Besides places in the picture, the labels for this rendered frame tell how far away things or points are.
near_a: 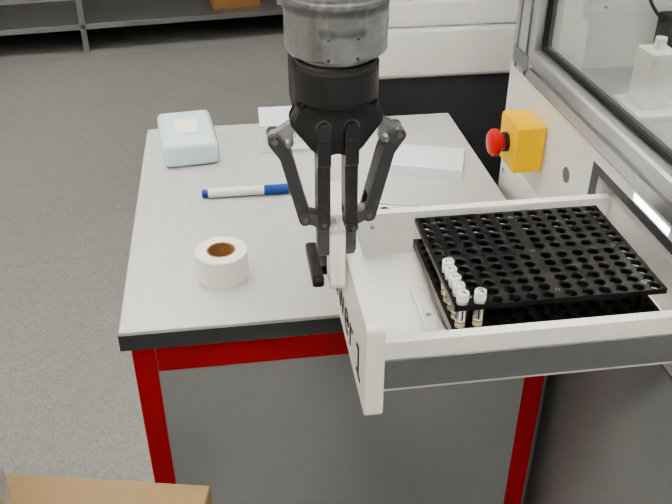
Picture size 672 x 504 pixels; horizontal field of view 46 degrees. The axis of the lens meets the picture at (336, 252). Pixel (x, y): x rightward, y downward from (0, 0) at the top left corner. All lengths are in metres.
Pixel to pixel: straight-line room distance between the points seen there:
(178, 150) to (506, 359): 0.76
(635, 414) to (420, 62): 0.88
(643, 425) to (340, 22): 0.59
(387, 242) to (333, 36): 0.38
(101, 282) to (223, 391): 1.45
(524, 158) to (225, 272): 0.46
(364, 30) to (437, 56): 0.98
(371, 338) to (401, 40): 0.97
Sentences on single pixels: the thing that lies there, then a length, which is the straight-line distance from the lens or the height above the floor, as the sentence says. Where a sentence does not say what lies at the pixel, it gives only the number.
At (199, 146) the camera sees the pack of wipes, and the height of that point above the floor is 0.80.
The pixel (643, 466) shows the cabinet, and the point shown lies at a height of 0.66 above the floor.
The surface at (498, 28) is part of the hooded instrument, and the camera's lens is 1.65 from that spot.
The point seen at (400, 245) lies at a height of 0.85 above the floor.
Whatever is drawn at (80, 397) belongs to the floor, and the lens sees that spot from 2.10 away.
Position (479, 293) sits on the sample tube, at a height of 0.91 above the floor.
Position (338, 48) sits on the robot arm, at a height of 1.16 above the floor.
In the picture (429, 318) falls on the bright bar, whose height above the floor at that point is 0.85.
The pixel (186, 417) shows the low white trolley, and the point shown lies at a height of 0.60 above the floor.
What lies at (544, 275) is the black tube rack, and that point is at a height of 0.90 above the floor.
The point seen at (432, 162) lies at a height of 0.78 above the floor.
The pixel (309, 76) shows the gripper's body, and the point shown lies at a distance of 0.68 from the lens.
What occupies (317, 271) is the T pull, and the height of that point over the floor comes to 0.91.
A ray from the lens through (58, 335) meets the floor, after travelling 2.32.
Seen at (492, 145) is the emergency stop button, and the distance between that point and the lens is 1.18.
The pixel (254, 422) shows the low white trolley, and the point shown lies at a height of 0.58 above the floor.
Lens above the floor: 1.36
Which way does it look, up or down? 32 degrees down
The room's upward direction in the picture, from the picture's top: straight up
